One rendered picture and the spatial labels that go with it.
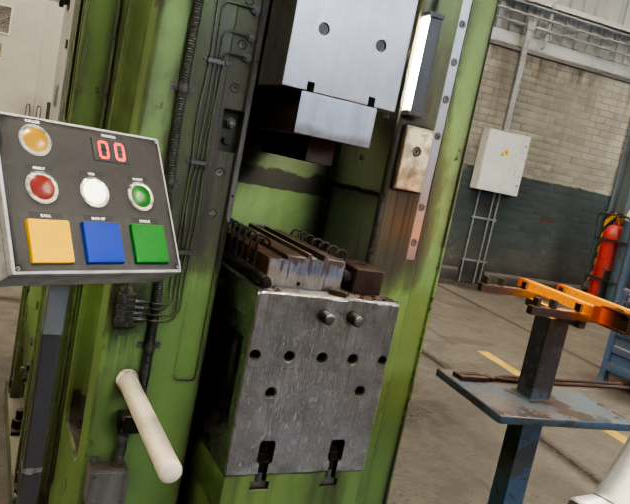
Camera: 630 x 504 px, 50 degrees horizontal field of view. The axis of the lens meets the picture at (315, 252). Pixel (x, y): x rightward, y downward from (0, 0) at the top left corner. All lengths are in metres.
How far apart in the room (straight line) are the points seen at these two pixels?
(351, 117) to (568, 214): 8.09
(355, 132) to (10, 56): 5.43
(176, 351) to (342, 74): 0.77
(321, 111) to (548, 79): 7.74
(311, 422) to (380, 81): 0.83
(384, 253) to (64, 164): 0.94
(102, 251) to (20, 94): 5.59
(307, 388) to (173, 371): 0.34
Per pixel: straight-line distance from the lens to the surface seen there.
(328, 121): 1.57
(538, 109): 9.13
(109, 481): 1.75
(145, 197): 1.33
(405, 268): 1.91
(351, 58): 1.59
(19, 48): 6.80
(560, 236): 9.56
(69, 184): 1.25
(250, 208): 2.03
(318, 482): 1.77
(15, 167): 1.21
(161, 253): 1.31
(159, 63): 1.58
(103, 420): 1.74
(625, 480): 0.91
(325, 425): 1.70
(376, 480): 2.14
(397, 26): 1.66
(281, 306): 1.53
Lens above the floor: 1.23
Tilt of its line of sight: 8 degrees down
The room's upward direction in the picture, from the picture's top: 11 degrees clockwise
